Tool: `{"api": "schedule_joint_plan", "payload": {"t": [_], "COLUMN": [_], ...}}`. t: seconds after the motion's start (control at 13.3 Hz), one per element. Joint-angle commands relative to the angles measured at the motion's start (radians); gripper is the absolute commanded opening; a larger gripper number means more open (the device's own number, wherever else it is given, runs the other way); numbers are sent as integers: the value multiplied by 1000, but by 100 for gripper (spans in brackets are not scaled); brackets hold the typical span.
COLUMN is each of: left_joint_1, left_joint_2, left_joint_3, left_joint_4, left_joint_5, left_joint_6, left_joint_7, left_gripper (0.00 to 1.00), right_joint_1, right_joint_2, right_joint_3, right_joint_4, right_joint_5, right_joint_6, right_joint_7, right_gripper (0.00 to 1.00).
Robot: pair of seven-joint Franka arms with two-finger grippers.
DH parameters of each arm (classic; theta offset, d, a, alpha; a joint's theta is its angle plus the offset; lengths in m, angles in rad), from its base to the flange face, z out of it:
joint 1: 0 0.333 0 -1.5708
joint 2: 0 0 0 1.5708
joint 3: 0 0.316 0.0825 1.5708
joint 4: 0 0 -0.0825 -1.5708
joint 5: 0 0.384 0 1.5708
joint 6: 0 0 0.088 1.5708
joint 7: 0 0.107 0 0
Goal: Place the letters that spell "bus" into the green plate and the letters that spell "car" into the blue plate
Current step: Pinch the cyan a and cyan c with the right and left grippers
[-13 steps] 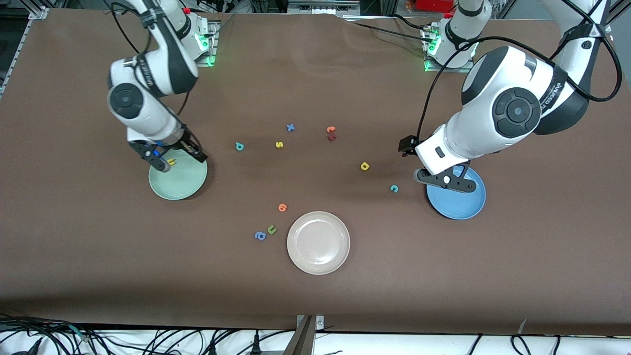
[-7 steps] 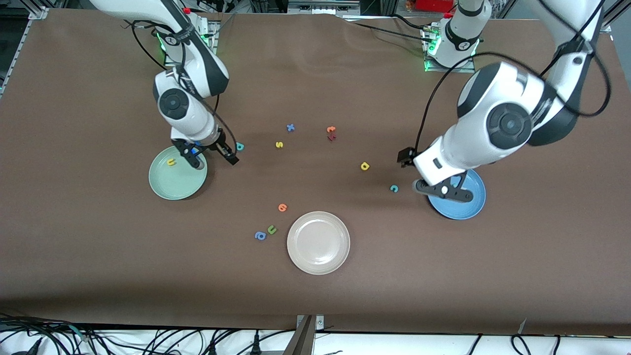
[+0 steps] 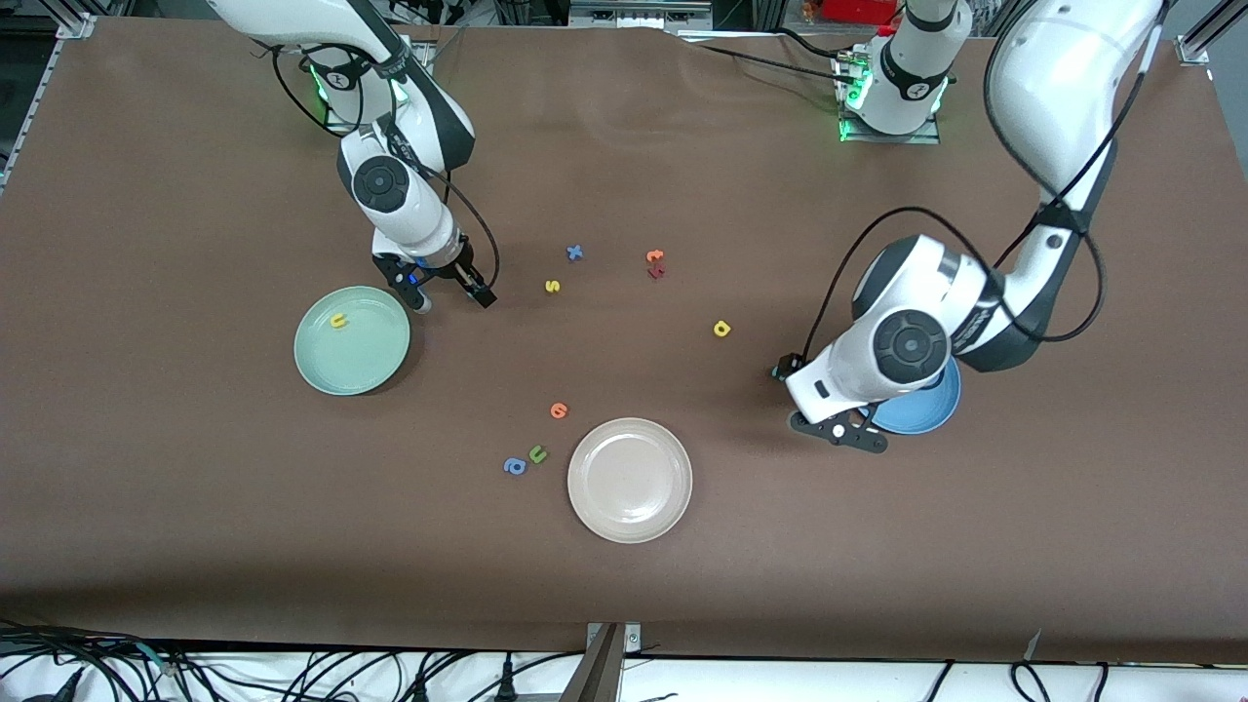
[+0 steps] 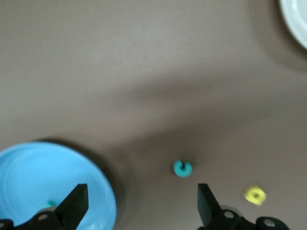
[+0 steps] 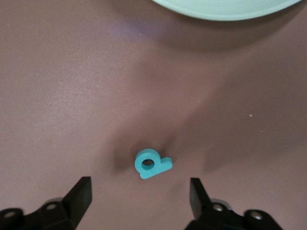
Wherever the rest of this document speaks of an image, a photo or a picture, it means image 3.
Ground light green plate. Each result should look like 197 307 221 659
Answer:
293 285 412 397

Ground blue plate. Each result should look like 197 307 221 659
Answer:
871 356 962 436

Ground beige plate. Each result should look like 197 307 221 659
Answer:
566 417 694 544

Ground grey device behind table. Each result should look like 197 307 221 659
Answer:
570 0 713 30

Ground brown table cover sheet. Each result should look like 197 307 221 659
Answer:
0 15 1248 666

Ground red box behind table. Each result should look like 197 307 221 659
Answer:
824 0 898 25

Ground aluminium beam under table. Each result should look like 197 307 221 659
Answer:
559 624 625 702

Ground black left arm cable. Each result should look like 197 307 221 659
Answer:
801 0 1171 364

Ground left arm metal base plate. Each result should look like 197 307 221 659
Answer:
834 51 943 146

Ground black base power cable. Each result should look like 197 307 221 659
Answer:
694 43 847 84
775 27 883 64

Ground silver table edge bracket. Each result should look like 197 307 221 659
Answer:
585 622 643 654

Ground looped black floor cable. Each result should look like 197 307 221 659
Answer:
1009 661 1052 702

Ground tangled black floor cables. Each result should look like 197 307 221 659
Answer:
0 619 206 702

